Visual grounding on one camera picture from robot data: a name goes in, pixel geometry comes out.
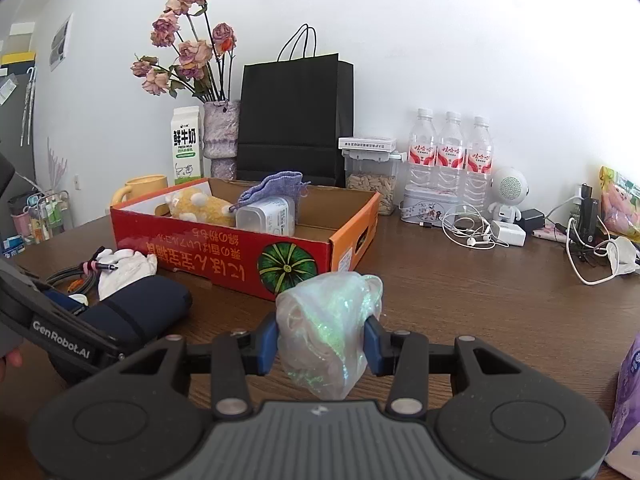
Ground wall poster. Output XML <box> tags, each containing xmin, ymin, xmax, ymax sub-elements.
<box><xmin>49</xmin><ymin>12</ymin><xmax>74</xmax><ymax>72</ymax></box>

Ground white green milk carton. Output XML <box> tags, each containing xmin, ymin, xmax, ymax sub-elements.
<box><xmin>170</xmin><ymin>106</ymin><xmax>205</xmax><ymax>186</ymax></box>

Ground iridescent plastic bag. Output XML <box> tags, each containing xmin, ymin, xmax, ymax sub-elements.
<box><xmin>275</xmin><ymin>271</ymin><xmax>385</xmax><ymax>401</ymax></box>

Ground red cardboard box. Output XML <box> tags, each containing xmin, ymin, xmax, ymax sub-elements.
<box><xmin>110</xmin><ymin>177</ymin><xmax>383</xmax><ymax>302</ymax></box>

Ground dried pink roses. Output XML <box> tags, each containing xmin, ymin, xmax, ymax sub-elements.
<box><xmin>131</xmin><ymin>0</ymin><xmax>238</xmax><ymax>103</ymax></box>

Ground black stick device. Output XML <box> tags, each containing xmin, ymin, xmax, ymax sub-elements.
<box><xmin>580</xmin><ymin>197</ymin><xmax>601</xmax><ymax>248</ymax></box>

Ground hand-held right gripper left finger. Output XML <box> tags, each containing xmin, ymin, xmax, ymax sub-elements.
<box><xmin>117</xmin><ymin>317</ymin><xmax>278</xmax><ymax>419</ymax></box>

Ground pink cup dark lid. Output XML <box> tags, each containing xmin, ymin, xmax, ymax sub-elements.
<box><xmin>10</xmin><ymin>195</ymin><xmax>33</xmax><ymax>238</ymax></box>

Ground flat white red carton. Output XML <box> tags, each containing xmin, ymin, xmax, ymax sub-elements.
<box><xmin>338</xmin><ymin>136</ymin><xmax>398</xmax><ymax>153</ymax></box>

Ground white printed tin box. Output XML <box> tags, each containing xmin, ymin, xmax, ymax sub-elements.
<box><xmin>400</xmin><ymin>183</ymin><xmax>466</xmax><ymax>226</ymax></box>

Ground white robot figure speaker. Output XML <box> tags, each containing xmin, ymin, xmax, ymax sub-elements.
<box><xmin>487</xmin><ymin>166</ymin><xmax>532</xmax><ymax>223</ymax></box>

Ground white charger block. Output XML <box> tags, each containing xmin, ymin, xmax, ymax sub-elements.
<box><xmin>490</xmin><ymin>219</ymin><xmax>527</xmax><ymax>247</ymax></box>

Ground clear water bottle red label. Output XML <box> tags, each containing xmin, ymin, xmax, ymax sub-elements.
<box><xmin>435</xmin><ymin>111</ymin><xmax>468</xmax><ymax>201</ymax></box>
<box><xmin>462</xmin><ymin>116</ymin><xmax>496</xmax><ymax>211</ymax></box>
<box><xmin>407</xmin><ymin>107</ymin><xmax>441</xmax><ymax>191</ymax></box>

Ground white cloth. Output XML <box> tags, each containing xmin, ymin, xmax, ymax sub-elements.
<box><xmin>97</xmin><ymin>249</ymin><xmax>158</xmax><ymax>302</ymax></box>

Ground yellow ceramic mug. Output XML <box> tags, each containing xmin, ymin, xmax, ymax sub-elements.
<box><xmin>111</xmin><ymin>174</ymin><xmax>168</xmax><ymax>206</ymax></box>

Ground clear seed container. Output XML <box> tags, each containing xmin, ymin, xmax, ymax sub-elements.
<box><xmin>342</xmin><ymin>152</ymin><xmax>402</xmax><ymax>217</ymax></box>

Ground black paper bag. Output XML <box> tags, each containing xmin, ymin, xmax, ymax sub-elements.
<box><xmin>236</xmin><ymin>24</ymin><xmax>355</xmax><ymax>188</ymax></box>

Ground purple fabric pouch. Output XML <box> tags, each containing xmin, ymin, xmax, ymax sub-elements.
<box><xmin>237</xmin><ymin>172</ymin><xmax>311</xmax><ymax>226</ymax></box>

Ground wire storage rack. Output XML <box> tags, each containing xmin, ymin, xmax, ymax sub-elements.
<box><xmin>25</xmin><ymin>190</ymin><xmax>73</xmax><ymax>243</ymax></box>

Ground yellow pink snack bag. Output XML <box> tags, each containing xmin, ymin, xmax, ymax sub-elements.
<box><xmin>599</xmin><ymin>165</ymin><xmax>640</xmax><ymax>241</ymax></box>

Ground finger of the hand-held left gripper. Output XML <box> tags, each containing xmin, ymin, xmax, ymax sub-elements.
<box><xmin>37</xmin><ymin>289</ymin><xmax>91</xmax><ymax>316</ymax></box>

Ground purple tissue pack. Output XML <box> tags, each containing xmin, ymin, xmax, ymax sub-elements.
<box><xmin>602</xmin><ymin>332</ymin><xmax>640</xmax><ymax>478</ymax></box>

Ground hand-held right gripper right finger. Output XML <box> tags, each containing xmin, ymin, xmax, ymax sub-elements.
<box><xmin>364</xmin><ymin>317</ymin><xmax>523</xmax><ymax>417</ymax></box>

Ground black power adapter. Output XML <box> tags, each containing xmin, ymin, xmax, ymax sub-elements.
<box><xmin>521</xmin><ymin>208</ymin><xmax>546</xmax><ymax>233</ymax></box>

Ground white face mask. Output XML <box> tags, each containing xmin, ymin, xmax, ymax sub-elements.
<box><xmin>607</xmin><ymin>236</ymin><xmax>640</xmax><ymax>277</ymax></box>

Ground blue printed boxes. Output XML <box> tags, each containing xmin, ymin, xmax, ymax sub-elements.
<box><xmin>0</xmin><ymin>235</ymin><xmax>26</xmax><ymax>259</ymax></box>

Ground white wired earphones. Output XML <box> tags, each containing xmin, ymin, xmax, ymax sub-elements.
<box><xmin>442</xmin><ymin>205</ymin><xmax>511</xmax><ymax>250</ymax></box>

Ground translucent plastic container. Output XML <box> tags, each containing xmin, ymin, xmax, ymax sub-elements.
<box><xmin>235</xmin><ymin>197</ymin><xmax>296</xmax><ymax>237</ymax></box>

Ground yellow white plush toy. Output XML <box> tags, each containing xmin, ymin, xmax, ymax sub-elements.
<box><xmin>165</xmin><ymin>187</ymin><xmax>236</xmax><ymax>228</ymax></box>

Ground purple speckled vase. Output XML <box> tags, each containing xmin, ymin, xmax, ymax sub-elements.
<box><xmin>202</xmin><ymin>100</ymin><xmax>241</xmax><ymax>181</ymax></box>

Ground black cable pink tie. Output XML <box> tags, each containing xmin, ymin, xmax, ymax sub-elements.
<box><xmin>45</xmin><ymin>246</ymin><xmax>121</xmax><ymax>293</ymax></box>

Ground person's left hand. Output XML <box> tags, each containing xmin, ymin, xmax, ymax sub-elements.
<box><xmin>0</xmin><ymin>350</ymin><xmax>23</xmax><ymax>381</ymax></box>

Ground white charging cable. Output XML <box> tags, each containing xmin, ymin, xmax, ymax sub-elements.
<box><xmin>545</xmin><ymin>195</ymin><xmax>623</xmax><ymax>286</ymax></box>

